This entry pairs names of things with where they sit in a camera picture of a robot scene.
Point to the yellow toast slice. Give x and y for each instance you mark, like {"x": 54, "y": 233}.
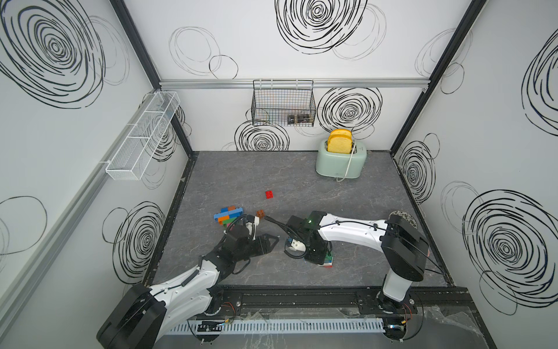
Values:
{"x": 340, "y": 141}

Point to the white wire wall shelf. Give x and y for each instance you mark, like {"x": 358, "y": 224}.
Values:
{"x": 153, "y": 118}

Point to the black wire wall basket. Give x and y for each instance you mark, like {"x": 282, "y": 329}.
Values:
{"x": 283, "y": 107}

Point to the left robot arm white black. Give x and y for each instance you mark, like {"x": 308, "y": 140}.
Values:
{"x": 146, "y": 313}

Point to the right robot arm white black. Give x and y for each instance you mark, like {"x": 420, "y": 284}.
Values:
{"x": 397, "y": 237}

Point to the grey wall rail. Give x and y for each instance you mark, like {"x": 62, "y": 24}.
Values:
{"x": 221, "y": 84}

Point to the white cable duct strip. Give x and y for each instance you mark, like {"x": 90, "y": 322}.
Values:
{"x": 282, "y": 326}

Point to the mint green toaster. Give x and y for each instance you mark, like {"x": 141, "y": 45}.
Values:
{"x": 340, "y": 165}

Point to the blue lego brick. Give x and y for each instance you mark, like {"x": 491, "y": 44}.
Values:
{"x": 229, "y": 213}

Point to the black corner frame post right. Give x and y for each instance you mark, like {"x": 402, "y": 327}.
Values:
{"x": 455, "y": 42}

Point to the patterned ceramic bowl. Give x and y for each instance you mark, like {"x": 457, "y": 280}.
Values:
{"x": 402, "y": 214}

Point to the black corner frame post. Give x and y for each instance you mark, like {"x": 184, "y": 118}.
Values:
{"x": 148, "y": 67}
{"x": 455, "y": 42}

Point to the orange lego brick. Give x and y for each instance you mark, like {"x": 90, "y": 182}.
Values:
{"x": 223, "y": 218}

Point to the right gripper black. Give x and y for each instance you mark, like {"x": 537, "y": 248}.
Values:
{"x": 314, "y": 259}

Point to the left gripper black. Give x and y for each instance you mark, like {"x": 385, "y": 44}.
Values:
{"x": 265, "y": 248}

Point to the black corner frame post left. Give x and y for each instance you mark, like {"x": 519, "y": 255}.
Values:
{"x": 148, "y": 67}

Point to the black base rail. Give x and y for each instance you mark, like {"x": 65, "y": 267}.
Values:
{"x": 366, "y": 299}

